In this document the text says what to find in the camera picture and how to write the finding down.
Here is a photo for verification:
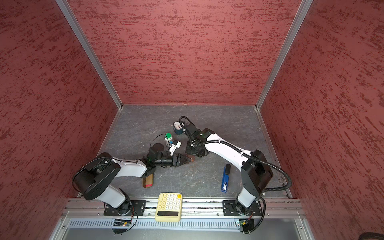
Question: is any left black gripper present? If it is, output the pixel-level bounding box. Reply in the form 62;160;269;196
155;153;191;167

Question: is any green cap white pill bottle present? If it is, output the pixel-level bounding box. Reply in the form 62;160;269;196
165;133;173;145

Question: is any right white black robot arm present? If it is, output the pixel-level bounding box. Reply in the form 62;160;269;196
183;124;274;214

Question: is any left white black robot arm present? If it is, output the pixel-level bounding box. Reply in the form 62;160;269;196
72;146;193;216

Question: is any teal kitchen scale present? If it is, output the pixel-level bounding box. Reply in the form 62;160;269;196
173;121;184;135

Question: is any plaid glasses case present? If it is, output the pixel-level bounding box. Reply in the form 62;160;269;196
143;174;154;189

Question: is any yellow calculator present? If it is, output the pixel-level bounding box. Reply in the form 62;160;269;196
155;193;183;223

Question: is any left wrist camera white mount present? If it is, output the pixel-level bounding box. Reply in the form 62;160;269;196
169;140;182;156

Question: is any white slotted cable duct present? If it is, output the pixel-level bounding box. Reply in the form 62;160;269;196
68;218;240;231

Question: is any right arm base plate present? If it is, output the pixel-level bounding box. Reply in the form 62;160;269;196
222;200;262;217

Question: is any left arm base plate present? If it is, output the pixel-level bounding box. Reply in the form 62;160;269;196
104;200;147;217

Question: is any aluminium front rail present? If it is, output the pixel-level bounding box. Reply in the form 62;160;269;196
61;198;306;219

